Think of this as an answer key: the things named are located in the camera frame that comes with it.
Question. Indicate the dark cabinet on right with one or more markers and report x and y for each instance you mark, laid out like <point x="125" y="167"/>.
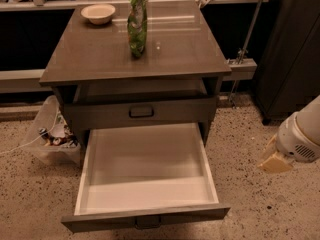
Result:
<point x="288" y="75"/>

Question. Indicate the clear plastic storage bin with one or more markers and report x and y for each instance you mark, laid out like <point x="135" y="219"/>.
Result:
<point x="49" y="138"/>

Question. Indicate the metal pole stand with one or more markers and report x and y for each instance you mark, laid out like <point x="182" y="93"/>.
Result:
<point x="242" y="52"/>

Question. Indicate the beige bowl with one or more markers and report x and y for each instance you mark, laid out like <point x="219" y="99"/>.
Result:
<point x="98" y="14"/>

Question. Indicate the grey top drawer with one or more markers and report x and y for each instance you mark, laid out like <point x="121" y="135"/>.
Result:
<point x="89" y="116"/>

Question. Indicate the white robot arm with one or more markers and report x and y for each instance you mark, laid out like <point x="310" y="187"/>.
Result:
<point x="314" y="108"/>

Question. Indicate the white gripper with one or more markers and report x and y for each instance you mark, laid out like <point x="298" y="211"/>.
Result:
<point x="294" y="140"/>

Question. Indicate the grey drawer cabinet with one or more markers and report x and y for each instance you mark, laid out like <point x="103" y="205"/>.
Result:
<point x="94" y="65"/>

